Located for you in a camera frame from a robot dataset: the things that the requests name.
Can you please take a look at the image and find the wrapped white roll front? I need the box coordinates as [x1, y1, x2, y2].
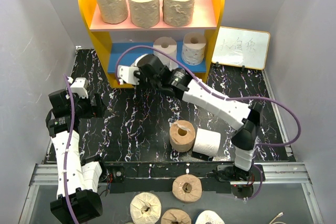
[130, 193, 162, 224]

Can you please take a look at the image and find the white patterned paper roll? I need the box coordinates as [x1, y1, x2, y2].
[131, 54, 147, 67]

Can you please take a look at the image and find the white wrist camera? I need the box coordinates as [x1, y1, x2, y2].
[68, 77, 89, 99]
[117, 65, 140, 86]

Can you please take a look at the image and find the small whiteboard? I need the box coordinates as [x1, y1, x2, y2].
[212, 26, 270, 70]

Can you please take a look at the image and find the yellow shelf unit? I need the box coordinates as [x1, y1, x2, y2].
[78, 0, 225, 88]

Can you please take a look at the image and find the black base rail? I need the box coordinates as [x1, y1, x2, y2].
[78, 155, 266, 195]

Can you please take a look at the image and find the plain white roll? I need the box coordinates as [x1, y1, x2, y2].
[192, 129, 221, 157]

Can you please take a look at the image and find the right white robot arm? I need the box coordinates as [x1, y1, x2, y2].
[133, 54, 262, 180]

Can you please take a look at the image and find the tan roll with white scrap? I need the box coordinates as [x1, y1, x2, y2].
[169, 120, 196, 153]

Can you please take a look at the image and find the white dotted roll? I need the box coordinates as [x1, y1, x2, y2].
[182, 33, 206, 66]

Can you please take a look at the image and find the wrapped white roll bottom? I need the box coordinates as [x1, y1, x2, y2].
[193, 210, 225, 224]

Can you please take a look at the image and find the wrapped tan roll bottom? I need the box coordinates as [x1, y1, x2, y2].
[161, 209, 192, 224]

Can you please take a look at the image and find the wrapped tan roll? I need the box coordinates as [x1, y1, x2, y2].
[172, 174, 203, 203]
[161, 209, 192, 224]

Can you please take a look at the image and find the tan paper roll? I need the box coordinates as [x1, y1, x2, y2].
[162, 0, 195, 27]
[128, 0, 160, 28]
[97, 0, 128, 24]

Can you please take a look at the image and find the white cable end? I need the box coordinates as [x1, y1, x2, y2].
[269, 211, 285, 224]

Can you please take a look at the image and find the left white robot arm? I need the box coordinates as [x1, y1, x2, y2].
[46, 88, 109, 223]

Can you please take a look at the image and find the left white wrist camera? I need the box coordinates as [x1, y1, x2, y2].
[68, 77, 89, 99]

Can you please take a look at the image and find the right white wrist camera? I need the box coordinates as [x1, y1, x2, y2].
[117, 65, 140, 86]

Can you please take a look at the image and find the wrapped tan roll front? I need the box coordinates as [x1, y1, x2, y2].
[172, 174, 203, 203]

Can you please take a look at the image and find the white paper roll sheet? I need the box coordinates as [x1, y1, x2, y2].
[153, 37, 179, 71]

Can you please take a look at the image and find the wrapped white roll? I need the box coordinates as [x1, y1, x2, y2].
[130, 193, 162, 224]
[193, 210, 225, 224]

